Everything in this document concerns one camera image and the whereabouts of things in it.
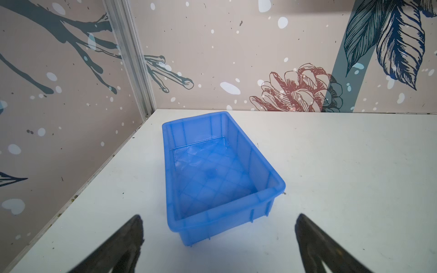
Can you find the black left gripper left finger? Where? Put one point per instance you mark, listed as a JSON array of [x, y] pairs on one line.
[[119, 253]]

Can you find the blue plastic bin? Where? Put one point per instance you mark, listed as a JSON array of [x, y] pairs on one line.
[[216, 177]]

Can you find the aluminium corner post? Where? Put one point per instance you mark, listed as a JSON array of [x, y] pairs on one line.
[[122, 23]]

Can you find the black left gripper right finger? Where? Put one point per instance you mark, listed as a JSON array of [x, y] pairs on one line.
[[319, 251]]

